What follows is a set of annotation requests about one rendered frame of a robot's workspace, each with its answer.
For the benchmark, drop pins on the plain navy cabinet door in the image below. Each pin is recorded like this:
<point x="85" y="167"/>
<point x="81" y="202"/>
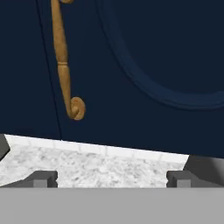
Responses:
<point x="23" y="67"/>

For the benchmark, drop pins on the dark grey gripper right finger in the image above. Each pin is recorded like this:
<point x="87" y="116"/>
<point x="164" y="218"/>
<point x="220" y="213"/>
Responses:
<point x="180" y="178"/>

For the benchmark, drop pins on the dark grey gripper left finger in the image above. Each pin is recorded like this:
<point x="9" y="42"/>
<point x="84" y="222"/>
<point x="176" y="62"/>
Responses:
<point x="43" y="178"/>

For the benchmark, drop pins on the dark grey object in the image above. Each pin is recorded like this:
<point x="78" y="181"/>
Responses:
<point x="3" y="147"/>

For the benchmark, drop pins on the navy cabinet door with oval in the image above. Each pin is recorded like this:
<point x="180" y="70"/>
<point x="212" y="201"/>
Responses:
<point x="140" y="58"/>

